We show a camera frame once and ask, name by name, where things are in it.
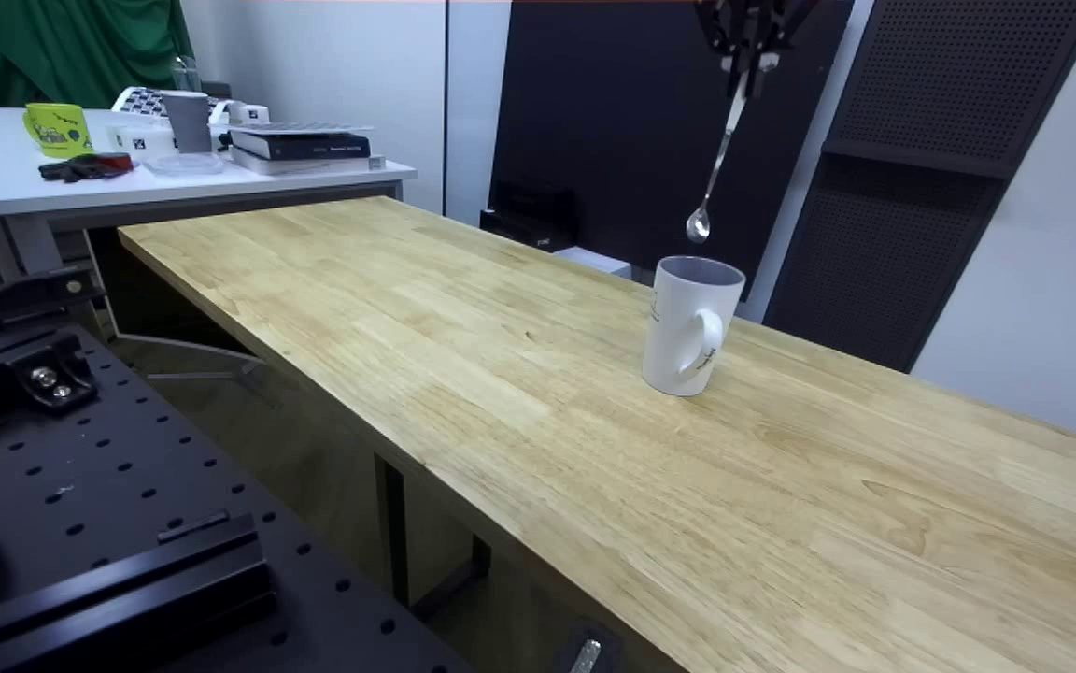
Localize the aluminium post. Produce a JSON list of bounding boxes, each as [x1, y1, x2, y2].
[[740, 0, 879, 325]]

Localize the silver knob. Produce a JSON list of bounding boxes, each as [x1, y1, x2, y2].
[[564, 635, 609, 673]]

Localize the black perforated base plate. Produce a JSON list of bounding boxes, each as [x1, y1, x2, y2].
[[0, 318, 474, 673]]

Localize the black pegboard panel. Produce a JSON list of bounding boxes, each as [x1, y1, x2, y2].
[[762, 0, 1076, 373]]

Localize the white spoon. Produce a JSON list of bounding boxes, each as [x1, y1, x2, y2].
[[679, 57, 753, 246]]

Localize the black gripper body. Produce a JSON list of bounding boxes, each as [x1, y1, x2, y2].
[[686, 0, 819, 52]]

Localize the white book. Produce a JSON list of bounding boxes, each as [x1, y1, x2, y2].
[[230, 148, 388, 178]]

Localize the large dark panel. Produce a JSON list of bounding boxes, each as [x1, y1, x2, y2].
[[486, 0, 855, 282]]

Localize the metal bolt bracket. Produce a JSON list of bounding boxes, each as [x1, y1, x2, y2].
[[19, 355, 100, 415]]

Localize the white ceramic mug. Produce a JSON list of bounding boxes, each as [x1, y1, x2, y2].
[[641, 251, 750, 400]]

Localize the black metal frame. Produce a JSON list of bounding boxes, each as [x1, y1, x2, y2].
[[0, 261, 100, 350]]

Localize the grey cup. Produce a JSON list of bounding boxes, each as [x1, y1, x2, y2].
[[156, 90, 219, 156]]

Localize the green curtain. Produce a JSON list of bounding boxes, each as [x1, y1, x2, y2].
[[0, 0, 199, 112]]

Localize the grey keyboard-like grid tray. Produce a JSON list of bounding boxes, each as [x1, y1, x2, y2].
[[110, 82, 180, 163]]

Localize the white side table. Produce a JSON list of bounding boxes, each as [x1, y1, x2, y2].
[[0, 104, 417, 284]]

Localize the black and red glasses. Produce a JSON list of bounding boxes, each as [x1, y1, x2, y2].
[[36, 148, 138, 186]]

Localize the small white box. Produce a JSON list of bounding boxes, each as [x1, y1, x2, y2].
[[210, 97, 276, 137]]

